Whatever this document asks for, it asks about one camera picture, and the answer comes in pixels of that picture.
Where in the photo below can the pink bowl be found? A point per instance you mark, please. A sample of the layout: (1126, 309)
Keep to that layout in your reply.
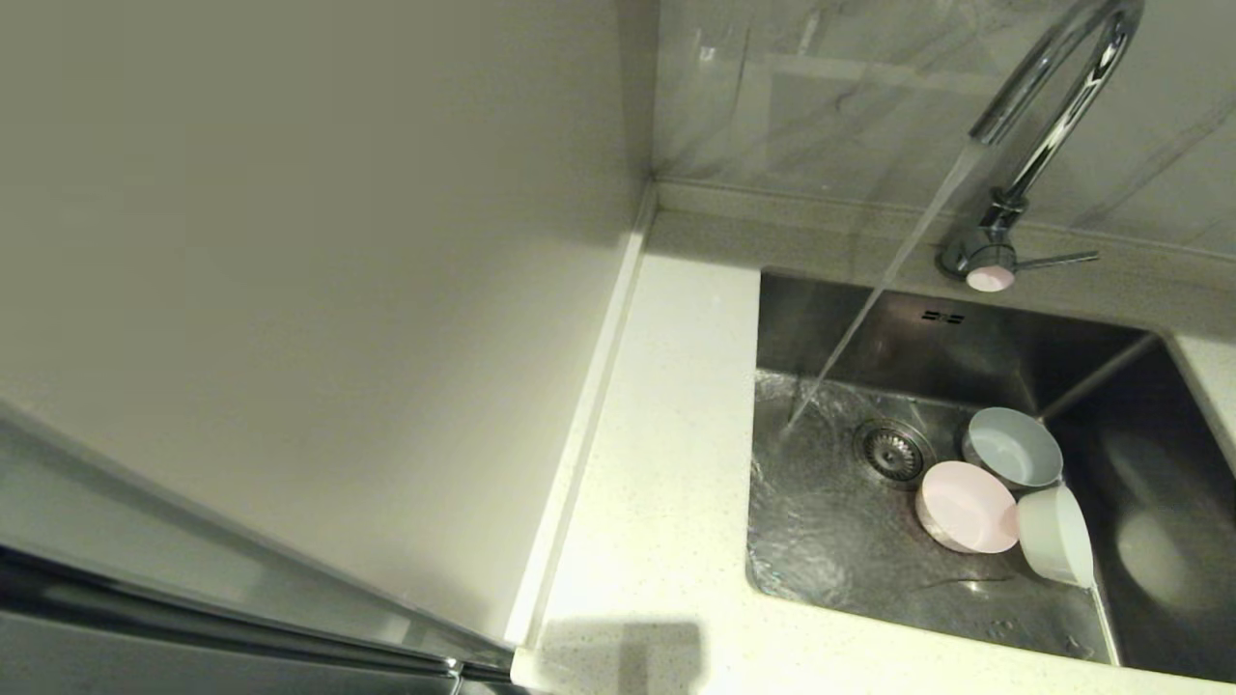
(966, 508)

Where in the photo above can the chrome gooseneck faucet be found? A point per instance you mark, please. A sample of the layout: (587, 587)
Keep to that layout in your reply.
(993, 261)

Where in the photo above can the blue grey bowl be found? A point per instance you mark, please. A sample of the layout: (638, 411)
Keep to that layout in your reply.
(1014, 449)

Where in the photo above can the white bowl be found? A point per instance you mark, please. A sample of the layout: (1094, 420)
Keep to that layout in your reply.
(1057, 536)

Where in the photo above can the stainless steel sink basin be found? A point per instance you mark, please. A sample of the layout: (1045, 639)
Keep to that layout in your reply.
(840, 569)

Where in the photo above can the white countertop edge strip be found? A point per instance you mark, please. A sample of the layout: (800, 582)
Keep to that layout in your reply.
(589, 405)

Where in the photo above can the running water stream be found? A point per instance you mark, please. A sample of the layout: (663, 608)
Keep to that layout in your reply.
(888, 280)

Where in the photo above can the round metal drain strainer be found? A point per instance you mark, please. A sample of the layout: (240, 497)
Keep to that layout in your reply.
(893, 452)

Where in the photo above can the white cabinet side panel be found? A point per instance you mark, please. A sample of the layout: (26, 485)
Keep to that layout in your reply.
(290, 241)

